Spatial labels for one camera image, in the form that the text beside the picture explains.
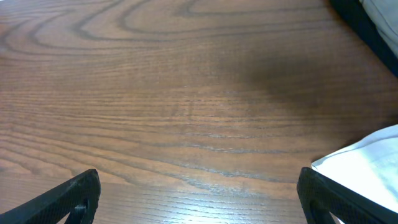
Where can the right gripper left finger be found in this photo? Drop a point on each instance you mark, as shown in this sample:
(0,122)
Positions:
(76,200)

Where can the white garment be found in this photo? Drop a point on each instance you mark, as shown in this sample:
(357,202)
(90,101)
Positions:
(367,167)

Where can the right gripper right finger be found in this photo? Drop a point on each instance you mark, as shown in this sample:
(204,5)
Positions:
(322,199)

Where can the khaki shorts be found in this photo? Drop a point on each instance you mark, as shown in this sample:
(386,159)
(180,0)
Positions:
(383,14)

